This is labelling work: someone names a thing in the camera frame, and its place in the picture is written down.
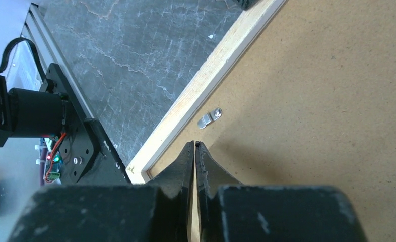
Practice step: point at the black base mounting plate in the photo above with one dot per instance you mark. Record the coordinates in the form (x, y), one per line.
(88, 155)

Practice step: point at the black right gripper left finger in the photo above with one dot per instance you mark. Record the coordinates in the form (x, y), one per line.
(155, 211)

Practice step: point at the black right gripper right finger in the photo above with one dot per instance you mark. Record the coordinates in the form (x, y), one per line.
(232, 211)

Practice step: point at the white wooden picture frame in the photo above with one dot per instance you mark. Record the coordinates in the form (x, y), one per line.
(225, 55)

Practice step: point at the metal turn button clip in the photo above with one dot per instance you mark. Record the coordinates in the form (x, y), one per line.
(209, 118)

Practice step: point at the brown backing board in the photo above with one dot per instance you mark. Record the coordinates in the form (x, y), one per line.
(313, 101)

